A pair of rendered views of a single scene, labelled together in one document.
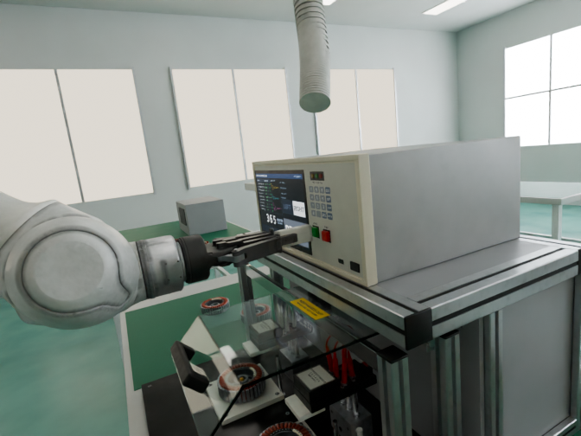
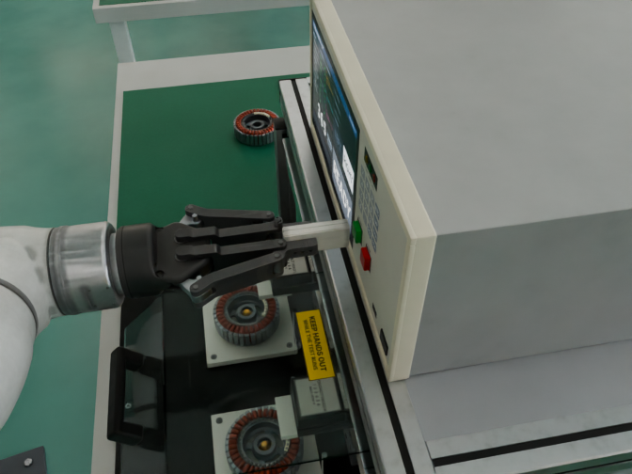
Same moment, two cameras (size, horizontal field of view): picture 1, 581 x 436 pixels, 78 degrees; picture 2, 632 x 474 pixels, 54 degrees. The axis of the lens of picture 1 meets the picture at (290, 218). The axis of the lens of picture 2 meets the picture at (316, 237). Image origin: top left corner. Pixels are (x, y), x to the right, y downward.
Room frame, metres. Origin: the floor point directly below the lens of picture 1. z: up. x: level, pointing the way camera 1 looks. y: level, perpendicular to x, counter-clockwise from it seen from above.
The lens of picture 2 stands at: (0.19, -0.12, 1.66)
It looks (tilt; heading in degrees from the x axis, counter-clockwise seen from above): 46 degrees down; 15
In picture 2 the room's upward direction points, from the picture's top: straight up
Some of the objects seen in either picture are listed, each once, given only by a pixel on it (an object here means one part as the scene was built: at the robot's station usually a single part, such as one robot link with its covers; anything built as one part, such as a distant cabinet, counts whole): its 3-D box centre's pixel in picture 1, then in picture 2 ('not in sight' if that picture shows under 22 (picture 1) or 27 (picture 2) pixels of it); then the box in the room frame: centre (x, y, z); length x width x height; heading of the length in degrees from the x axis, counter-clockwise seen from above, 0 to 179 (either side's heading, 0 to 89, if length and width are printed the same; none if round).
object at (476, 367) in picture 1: (354, 323); not in sight; (0.79, -0.12, 0.92); 0.66 x 0.01 x 0.30; 26
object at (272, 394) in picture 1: (243, 391); not in sight; (0.79, 0.16, 0.78); 0.15 x 0.15 x 0.01; 26
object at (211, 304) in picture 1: (215, 305); (257, 126); (1.35, 0.33, 0.77); 0.11 x 0.11 x 0.04
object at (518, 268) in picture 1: (370, 247); (482, 215); (0.82, -0.18, 1.09); 0.68 x 0.44 x 0.05; 26
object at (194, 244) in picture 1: (208, 254); (165, 257); (0.57, 0.14, 1.18); 0.09 x 0.08 x 0.07; 116
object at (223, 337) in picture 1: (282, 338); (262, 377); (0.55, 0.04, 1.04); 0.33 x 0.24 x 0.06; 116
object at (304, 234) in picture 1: (294, 236); (316, 239); (0.64, 0.00, 1.18); 0.07 x 0.01 x 0.03; 116
